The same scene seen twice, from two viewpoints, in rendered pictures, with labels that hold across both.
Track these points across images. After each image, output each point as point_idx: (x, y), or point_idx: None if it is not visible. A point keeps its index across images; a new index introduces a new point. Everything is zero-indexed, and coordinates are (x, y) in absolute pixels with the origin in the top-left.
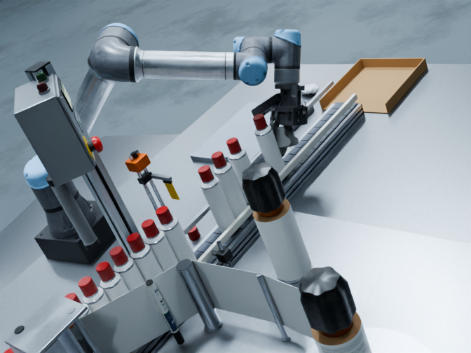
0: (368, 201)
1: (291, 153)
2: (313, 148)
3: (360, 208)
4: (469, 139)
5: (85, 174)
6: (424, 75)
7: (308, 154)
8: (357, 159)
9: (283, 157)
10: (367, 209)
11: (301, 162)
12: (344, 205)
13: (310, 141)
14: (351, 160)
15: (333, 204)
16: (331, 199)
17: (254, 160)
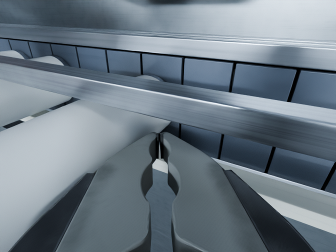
0: (171, 242)
1: (303, 92)
2: (333, 181)
3: (155, 232)
4: None
5: None
6: None
7: (279, 169)
8: (314, 244)
9: (264, 61)
10: (156, 239)
11: (226, 152)
12: (155, 213)
13: (306, 219)
14: (313, 232)
15: (152, 199)
16: (164, 196)
17: (22, 84)
